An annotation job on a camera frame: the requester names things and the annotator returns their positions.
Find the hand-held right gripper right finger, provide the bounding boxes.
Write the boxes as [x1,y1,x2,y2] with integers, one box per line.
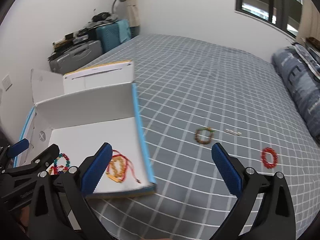
[211,142,297,240]

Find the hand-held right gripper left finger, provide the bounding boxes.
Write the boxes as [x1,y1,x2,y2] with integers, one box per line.
[29,142,114,240]

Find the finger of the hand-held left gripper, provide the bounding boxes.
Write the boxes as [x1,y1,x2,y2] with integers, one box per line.
[0,139,30,167]
[0,144,60,205]

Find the red string bracelet gold tube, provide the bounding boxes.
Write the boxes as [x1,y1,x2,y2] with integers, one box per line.
[49,164,68,176]
[106,150,142,184]

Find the multicolour bead bracelet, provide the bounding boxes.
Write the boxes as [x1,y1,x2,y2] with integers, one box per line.
[54,152,72,174]

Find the yellow bead bracelet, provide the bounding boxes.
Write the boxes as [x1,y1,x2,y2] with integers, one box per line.
[108,155,129,178]

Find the blue white cardboard box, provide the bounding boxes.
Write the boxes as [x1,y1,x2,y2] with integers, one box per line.
[15,60,158,200]

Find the grey checkered bed sheet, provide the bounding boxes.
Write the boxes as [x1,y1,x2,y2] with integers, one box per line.
[67,34,320,240]

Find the grey suitcase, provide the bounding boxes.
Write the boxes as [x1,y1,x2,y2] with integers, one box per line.
[49,40,103,74]

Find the folded blue-grey duvet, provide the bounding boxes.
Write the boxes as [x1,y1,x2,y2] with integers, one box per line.
[271,45,320,145]

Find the teal suitcase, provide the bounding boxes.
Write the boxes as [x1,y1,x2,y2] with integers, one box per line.
[95,19,132,54]

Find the blue-grey checkered pillow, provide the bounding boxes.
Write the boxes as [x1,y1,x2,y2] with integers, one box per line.
[291,42,320,80]

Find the black bag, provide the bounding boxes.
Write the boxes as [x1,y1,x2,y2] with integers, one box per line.
[92,12,118,23]

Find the beige curtain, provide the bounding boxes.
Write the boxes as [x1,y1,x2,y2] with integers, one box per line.
[126,0,142,34]
[296,5,320,45]

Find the dark framed window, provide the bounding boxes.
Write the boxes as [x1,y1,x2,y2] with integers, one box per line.
[235,0,304,37]

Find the red bead bracelet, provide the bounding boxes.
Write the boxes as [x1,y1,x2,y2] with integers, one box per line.
[261,147,278,168]

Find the brown bead bracelet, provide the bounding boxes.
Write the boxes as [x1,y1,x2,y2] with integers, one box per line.
[195,127,215,145]

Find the white wall socket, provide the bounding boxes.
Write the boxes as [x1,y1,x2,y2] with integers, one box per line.
[2,74,13,92]

